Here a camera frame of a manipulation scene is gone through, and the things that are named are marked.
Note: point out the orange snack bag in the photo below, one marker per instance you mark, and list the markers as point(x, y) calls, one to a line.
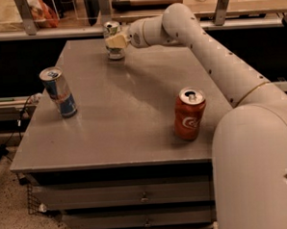
point(43, 15)

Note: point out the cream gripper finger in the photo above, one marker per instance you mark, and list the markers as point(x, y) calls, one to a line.
point(119, 40)

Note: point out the white green 7up can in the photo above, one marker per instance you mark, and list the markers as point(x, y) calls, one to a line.
point(111, 28)

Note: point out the orange soda can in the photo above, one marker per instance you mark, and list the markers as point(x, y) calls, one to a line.
point(190, 105)

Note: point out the metal shelf rack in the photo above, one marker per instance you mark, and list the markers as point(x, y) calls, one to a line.
point(75, 24)

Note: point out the blue silver energy drink can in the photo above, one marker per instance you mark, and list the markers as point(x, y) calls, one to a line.
point(56, 85)

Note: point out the grey metal drawer cabinet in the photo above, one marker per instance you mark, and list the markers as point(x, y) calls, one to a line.
point(117, 164)

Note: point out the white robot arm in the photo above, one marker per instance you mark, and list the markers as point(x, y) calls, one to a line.
point(249, 149)

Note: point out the black flat box on shelf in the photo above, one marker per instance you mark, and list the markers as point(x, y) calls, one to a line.
point(147, 0)

